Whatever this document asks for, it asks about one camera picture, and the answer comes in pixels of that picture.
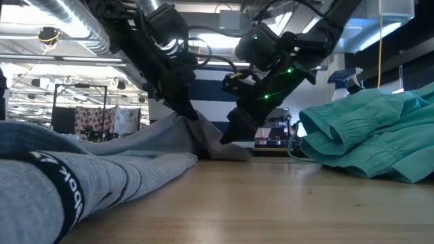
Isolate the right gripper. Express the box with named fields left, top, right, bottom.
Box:
left=219, top=22, right=319, bottom=145

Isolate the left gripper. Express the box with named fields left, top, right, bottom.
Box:
left=111, top=3, right=200, bottom=122

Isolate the navy white striped fabric bin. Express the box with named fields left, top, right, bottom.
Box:
left=148, top=65, right=259, bottom=149

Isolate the grey garment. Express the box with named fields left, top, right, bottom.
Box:
left=0, top=110, right=253, bottom=244

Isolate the teal garment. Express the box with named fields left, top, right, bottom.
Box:
left=286, top=81, right=434, bottom=185

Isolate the bright ceiling light panel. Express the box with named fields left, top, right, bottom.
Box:
left=189, top=12, right=294, bottom=49

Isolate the hanging clothes rack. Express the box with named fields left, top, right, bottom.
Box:
left=74, top=106, right=142, bottom=137

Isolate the grey ceiling unit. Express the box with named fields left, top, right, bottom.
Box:
left=218, top=9, right=243, bottom=31

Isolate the Dawn spray bottle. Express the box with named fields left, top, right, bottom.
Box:
left=326, top=66, right=365, bottom=102

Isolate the black background robot station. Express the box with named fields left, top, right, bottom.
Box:
left=50, top=84, right=109, bottom=142

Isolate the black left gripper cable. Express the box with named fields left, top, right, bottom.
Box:
left=169, top=24, right=239, bottom=74

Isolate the ceiling cable reel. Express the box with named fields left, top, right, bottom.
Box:
left=36, top=26, right=62, bottom=47

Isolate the yellow hanging cable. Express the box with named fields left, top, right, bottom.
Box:
left=376, top=0, right=384, bottom=89

